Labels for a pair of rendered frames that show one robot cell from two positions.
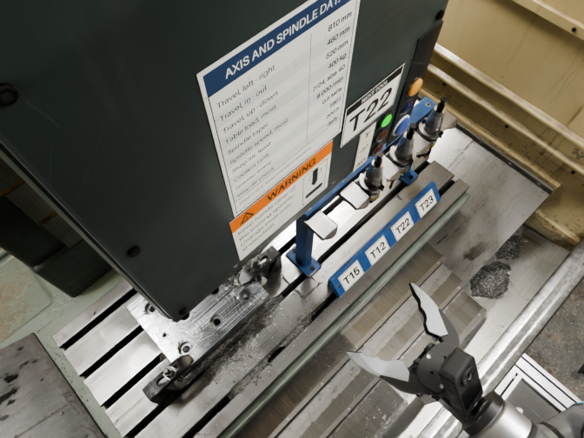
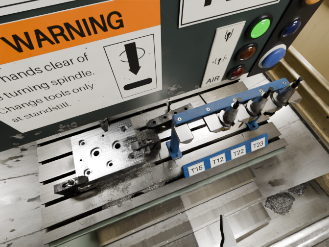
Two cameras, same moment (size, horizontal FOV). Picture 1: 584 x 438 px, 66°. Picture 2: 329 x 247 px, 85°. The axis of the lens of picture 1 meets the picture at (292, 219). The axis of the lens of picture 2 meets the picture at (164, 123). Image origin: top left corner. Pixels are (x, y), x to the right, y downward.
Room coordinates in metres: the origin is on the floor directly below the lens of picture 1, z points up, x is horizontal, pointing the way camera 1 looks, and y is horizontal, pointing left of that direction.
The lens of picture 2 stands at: (0.19, -0.10, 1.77)
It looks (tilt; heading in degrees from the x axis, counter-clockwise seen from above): 63 degrees down; 23
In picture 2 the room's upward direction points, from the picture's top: straight up
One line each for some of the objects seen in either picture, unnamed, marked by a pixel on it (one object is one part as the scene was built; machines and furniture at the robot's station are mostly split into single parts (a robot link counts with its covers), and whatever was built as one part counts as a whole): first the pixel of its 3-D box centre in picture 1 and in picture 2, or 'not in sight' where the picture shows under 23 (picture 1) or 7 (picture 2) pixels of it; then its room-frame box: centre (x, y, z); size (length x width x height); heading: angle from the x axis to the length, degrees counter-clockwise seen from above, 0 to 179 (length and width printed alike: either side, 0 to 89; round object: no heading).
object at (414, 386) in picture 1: (410, 375); not in sight; (0.09, -0.17, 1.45); 0.09 x 0.05 x 0.02; 81
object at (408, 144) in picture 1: (406, 143); (260, 101); (0.63, -0.27, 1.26); 0.04 x 0.04 x 0.07
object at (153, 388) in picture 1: (171, 377); (73, 184); (0.15, 0.30, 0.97); 0.13 x 0.03 x 0.15; 133
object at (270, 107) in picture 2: (416, 142); (267, 104); (0.67, -0.31, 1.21); 0.07 x 0.05 x 0.01; 43
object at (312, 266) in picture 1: (304, 240); (175, 138); (0.48, -0.03, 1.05); 0.10 x 0.05 x 0.30; 43
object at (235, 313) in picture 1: (200, 302); (107, 150); (0.34, 0.25, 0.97); 0.29 x 0.23 x 0.05; 133
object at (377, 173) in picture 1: (374, 171); (232, 111); (0.55, -0.19, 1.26); 0.04 x 0.04 x 0.07
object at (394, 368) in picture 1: (375, 368); not in sight; (0.10, -0.12, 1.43); 0.09 x 0.03 x 0.06; 81
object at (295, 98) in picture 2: (443, 118); (292, 95); (0.74, -0.39, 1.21); 0.07 x 0.05 x 0.01; 43
